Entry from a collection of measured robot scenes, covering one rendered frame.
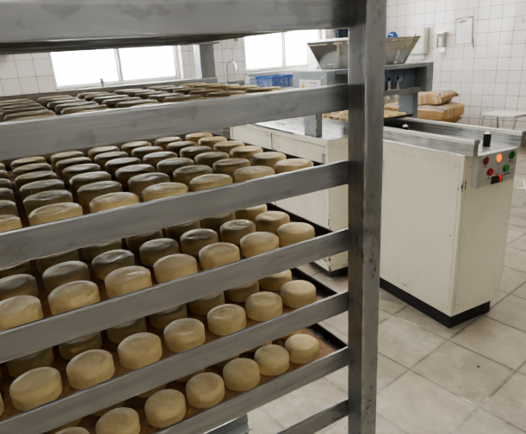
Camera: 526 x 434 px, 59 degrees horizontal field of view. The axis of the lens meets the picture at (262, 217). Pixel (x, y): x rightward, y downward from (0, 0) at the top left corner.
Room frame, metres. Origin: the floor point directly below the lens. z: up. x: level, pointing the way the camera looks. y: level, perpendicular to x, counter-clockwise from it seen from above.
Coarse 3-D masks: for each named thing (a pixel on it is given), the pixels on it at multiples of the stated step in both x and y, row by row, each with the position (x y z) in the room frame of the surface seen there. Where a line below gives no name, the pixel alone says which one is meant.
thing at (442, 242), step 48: (384, 144) 2.27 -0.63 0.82; (480, 144) 2.05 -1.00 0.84; (384, 192) 2.26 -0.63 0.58; (432, 192) 1.98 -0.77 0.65; (480, 192) 1.89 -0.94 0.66; (384, 240) 2.25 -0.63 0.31; (432, 240) 1.96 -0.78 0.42; (480, 240) 1.91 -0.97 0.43; (384, 288) 2.28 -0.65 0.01; (432, 288) 1.94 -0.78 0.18; (480, 288) 1.92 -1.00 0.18
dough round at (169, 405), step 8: (160, 392) 0.49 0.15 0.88; (168, 392) 0.49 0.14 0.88; (176, 392) 0.49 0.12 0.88; (152, 400) 0.48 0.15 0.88; (160, 400) 0.47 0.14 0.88; (168, 400) 0.47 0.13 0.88; (176, 400) 0.47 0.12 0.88; (184, 400) 0.47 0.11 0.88; (152, 408) 0.46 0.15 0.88; (160, 408) 0.46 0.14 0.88; (168, 408) 0.46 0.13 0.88; (176, 408) 0.46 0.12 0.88; (184, 408) 0.47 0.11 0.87; (152, 416) 0.45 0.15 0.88; (160, 416) 0.45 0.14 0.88; (168, 416) 0.45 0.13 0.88; (176, 416) 0.46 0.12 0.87; (152, 424) 0.45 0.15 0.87; (160, 424) 0.45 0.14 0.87; (168, 424) 0.45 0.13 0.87
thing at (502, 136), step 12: (396, 120) 2.62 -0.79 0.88; (408, 120) 2.54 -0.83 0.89; (420, 120) 2.46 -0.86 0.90; (432, 132) 2.38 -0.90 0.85; (444, 132) 2.31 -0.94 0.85; (456, 132) 2.25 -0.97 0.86; (468, 132) 2.18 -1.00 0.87; (480, 132) 2.13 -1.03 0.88; (492, 132) 2.07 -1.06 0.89; (504, 132) 2.02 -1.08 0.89; (516, 132) 1.97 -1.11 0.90; (504, 144) 2.01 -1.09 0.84; (516, 144) 1.96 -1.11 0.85
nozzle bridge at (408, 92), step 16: (400, 64) 2.64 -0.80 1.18; (416, 64) 2.63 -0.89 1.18; (432, 64) 2.69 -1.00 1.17; (304, 80) 2.56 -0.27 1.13; (320, 80) 2.42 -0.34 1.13; (336, 80) 2.50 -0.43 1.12; (400, 80) 2.70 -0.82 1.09; (416, 80) 2.74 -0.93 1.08; (432, 80) 2.69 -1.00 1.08; (400, 96) 2.86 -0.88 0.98; (416, 96) 2.78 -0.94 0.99; (416, 112) 2.78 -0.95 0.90; (320, 128) 2.48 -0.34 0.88
